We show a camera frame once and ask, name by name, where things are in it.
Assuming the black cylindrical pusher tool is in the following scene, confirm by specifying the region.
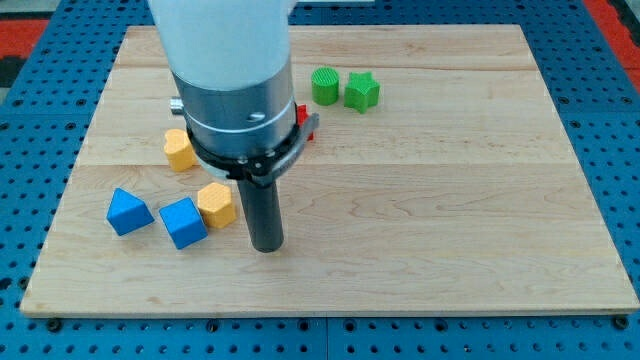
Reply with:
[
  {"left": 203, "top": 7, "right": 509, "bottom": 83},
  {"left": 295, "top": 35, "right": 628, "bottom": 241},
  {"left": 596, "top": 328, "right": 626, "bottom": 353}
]
[{"left": 237, "top": 180, "right": 284, "bottom": 253}]

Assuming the green cylinder block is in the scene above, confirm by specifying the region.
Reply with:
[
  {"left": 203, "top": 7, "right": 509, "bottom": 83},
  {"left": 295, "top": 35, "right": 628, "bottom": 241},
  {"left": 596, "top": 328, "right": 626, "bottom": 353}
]
[{"left": 311, "top": 67, "right": 340, "bottom": 106}]

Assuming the green star block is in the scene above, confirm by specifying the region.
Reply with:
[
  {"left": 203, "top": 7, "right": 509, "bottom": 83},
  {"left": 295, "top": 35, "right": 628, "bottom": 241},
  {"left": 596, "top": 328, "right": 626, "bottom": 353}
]
[{"left": 344, "top": 72, "right": 380, "bottom": 114}]

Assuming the yellow heart block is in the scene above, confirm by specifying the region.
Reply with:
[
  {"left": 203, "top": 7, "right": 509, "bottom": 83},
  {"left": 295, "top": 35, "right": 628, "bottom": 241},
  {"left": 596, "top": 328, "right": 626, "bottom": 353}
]
[{"left": 163, "top": 129, "right": 197, "bottom": 172}]

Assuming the blue cube block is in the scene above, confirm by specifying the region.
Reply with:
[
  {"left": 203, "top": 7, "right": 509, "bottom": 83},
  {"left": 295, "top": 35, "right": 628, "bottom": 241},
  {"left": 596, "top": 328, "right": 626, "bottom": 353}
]
[{"left": 159, "top": 197, "right": 207, "bottom": 250}]

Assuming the wooden board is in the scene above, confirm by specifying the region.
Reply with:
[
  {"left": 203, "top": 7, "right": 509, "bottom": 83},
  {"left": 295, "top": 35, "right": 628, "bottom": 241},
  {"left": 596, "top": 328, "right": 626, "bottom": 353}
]
[{"left": 21, "top": 25, "right": 639, "bottom": 318}]

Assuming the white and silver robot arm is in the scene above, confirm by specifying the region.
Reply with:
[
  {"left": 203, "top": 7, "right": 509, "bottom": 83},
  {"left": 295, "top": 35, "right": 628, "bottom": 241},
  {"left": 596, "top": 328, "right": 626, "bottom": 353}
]
[{"left": 149, "top": 0, "right": 319, "bottom": 253}]

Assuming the red block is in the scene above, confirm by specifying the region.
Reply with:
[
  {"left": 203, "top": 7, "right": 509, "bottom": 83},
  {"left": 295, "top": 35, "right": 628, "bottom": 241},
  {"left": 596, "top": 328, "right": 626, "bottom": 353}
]
[{"left": 296, "top": 104, "right": 315, "bottom": 141}]

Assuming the blue triangle block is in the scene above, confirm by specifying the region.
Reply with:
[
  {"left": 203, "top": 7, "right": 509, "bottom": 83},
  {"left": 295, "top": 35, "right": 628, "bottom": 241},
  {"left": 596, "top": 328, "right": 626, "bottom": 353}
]
[{"left": 106, "top": 188, "right": 154, "bottom": 236}]

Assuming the yellow hexagon block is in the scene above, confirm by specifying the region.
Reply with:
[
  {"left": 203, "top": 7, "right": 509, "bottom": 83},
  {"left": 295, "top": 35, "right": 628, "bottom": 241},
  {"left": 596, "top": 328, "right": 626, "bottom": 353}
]
[{"left": 197, "top": 183, "right": 237, "bottom": 229}]

